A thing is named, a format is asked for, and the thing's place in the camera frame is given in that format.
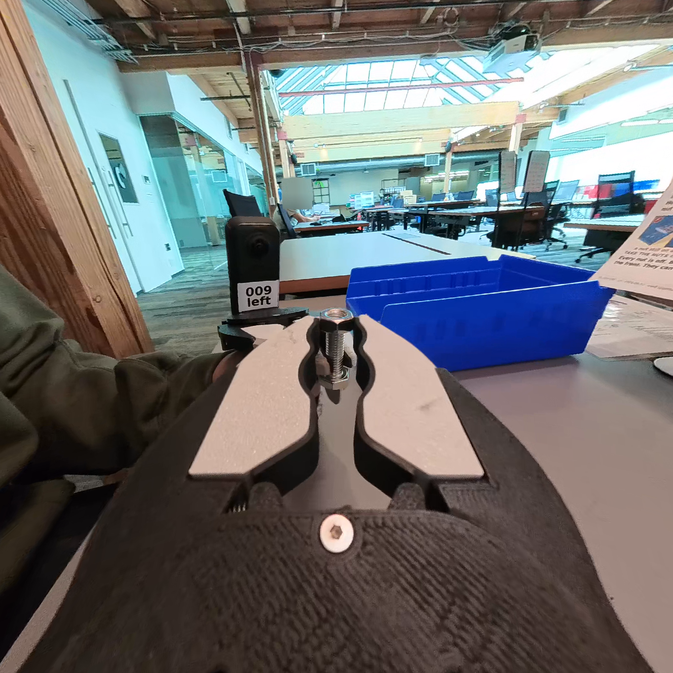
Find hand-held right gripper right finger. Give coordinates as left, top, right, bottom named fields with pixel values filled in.
left=353, top=314, right=485, bottom=498

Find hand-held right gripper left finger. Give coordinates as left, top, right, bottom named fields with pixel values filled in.
left=188, top=315, right=321, bottom=497

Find steel bolt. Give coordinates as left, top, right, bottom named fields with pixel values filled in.
left=317, top=328, right=352, bottom=391

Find steel hex nut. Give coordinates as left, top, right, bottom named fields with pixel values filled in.
left=317, top=308, right=356, bottom=333

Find blue plastic bin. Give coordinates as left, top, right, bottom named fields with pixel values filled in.
left=345, top=255, right=616, bottom=373

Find person's left forearm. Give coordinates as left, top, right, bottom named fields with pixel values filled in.
left=0, top=263, right=237, bottom=485

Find grey desk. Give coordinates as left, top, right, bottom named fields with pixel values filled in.
left=0, top=294, right=673, bottom=673

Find person's left hand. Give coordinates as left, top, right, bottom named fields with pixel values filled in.
left=212, top=349, right=247, bottom=387

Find black office chair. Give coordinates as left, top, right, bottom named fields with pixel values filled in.
left=223, top=189, right=264, bottom=219

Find white wood-edged table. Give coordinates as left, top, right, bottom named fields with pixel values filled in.
left=279, top=230, right=537, bottom=295

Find background office desks and chairs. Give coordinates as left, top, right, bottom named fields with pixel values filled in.
left=294, top=179, right=673, bottom=265

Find wooden pillar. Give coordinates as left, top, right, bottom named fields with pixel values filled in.
left=0, top=0, right=154, bottom=359

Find plain laminated sheet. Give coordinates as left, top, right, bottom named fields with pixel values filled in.
left=585, top=295, right=673, bottom=360

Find person's torso and lap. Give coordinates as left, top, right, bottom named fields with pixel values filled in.
left=0, top=473, right=123, bottom=597

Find printed instruction sheet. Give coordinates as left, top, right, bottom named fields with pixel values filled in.
left=597, top=179, right=673, bottom=302

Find ceiling projector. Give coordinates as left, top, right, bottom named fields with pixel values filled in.
left=484, top=34, right=543, bottom=72

